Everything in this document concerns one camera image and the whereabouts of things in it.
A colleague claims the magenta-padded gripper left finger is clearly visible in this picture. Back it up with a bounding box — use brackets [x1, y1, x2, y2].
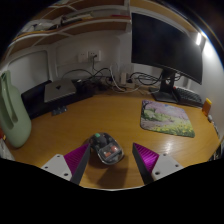
[40, 142, 92, 185]

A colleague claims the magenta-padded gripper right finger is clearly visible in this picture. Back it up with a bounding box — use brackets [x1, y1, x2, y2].
[132, 142, 184, 185]

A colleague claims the transparent computer mouse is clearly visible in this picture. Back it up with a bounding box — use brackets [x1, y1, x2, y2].
[88, 132, 125, 166]

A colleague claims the floral print mouse pad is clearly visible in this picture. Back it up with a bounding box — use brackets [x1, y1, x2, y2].
[139, 99, 196, 139]

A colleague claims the shelf unit with books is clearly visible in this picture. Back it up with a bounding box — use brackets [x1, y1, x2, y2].
[209, 136, 224, 163]

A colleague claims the green watering can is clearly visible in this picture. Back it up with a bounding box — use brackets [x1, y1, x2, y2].
[0, 70, 33, 149]

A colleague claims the orange bottle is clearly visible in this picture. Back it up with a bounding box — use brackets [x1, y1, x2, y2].
[201, 97, 213, 118]

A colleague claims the black keyboard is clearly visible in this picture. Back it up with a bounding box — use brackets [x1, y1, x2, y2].
[173, 85, 205, 108]

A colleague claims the silver mini computer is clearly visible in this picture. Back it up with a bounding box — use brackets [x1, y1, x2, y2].
[43, 78, 78, 104]

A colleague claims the white power strip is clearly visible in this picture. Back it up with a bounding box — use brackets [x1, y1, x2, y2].
[111, 71, 141, 91]

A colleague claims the black computer monitor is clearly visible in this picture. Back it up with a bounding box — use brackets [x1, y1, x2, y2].
[130, 12, 204, 104]

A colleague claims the bright lamp bar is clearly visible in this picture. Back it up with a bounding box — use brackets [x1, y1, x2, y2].
[195, 31, 204, 47]

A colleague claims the black cable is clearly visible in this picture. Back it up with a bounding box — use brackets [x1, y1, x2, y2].
[61, 67, 112, 85]

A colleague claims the white wall socket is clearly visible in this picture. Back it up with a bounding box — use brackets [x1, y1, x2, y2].
[77, 49, 102, 63]

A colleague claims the wooden wall shelf unit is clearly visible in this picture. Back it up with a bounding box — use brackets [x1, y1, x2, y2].
[6, 0, 133, 64]

